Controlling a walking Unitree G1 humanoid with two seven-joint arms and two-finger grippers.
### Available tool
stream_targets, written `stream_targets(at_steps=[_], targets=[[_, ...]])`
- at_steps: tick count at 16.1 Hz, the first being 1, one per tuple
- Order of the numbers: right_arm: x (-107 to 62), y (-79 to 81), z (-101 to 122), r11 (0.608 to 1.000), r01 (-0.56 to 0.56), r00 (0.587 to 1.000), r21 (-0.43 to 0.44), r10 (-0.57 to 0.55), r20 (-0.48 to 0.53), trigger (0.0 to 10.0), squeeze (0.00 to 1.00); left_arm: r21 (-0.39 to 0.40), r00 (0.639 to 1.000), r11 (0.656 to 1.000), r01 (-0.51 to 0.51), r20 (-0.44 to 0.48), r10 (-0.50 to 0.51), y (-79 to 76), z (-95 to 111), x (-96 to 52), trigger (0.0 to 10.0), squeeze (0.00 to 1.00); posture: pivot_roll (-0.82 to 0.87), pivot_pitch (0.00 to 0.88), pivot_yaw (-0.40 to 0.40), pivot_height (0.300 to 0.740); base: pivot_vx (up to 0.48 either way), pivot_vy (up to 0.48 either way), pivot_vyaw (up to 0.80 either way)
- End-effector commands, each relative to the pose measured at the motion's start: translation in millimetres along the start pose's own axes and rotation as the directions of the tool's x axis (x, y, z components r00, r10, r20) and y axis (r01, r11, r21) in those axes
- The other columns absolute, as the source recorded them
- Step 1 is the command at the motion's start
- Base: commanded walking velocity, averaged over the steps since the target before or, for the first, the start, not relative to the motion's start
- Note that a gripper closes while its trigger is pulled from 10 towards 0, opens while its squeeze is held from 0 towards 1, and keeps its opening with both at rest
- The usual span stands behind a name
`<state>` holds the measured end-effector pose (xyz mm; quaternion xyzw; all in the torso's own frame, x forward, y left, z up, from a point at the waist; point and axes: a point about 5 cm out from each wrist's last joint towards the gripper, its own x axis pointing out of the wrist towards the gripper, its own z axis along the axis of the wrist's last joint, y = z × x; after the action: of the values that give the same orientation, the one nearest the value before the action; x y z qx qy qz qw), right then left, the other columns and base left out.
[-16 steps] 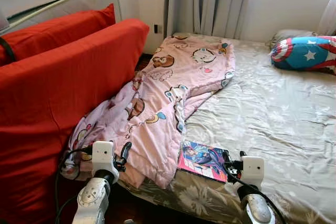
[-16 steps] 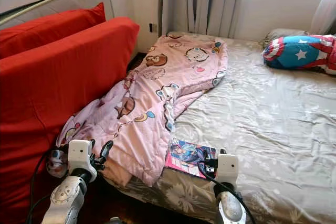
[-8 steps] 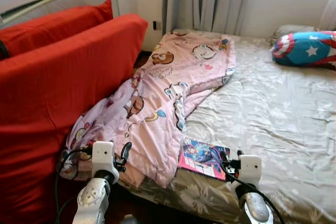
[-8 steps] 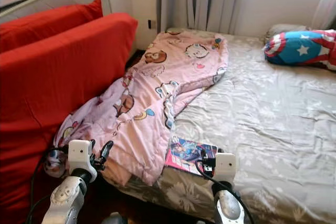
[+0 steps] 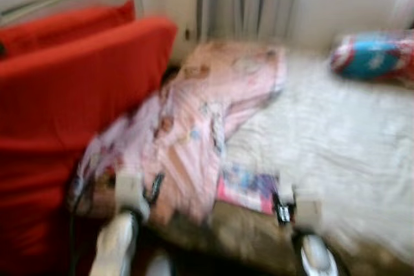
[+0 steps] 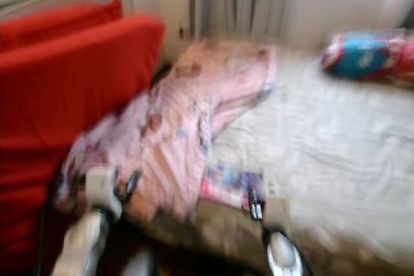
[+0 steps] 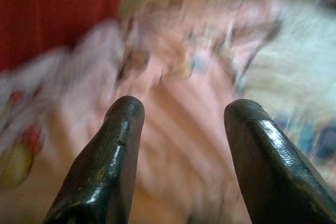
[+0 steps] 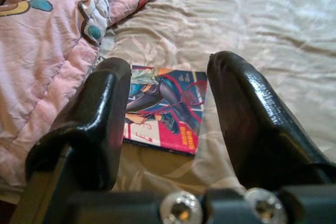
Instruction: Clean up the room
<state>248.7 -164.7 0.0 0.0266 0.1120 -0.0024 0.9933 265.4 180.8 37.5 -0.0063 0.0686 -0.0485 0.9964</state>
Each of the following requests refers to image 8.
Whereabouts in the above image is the manga comic book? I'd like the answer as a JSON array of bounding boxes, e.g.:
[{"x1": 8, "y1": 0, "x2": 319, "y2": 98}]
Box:
[{"x1": 122, "y1": 64, "x2": 208, "y2": 157}]

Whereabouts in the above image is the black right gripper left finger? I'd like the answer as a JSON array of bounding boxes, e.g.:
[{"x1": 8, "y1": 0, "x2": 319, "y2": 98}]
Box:
[{"x1": 10, "y1": 57, "x2": 131, "y2": 224}]

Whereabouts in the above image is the pink cartoon quilt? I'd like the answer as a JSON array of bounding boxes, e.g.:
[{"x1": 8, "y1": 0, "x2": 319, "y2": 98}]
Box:
[{"x1": 0, "y1": 0, "x2": 211, "y2": 196}]

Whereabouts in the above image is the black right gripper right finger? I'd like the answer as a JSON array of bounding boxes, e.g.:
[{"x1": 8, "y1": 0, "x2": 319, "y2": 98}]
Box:
[{"x1": 206, "y1": 50, "x2": 336, "y2": 190}]

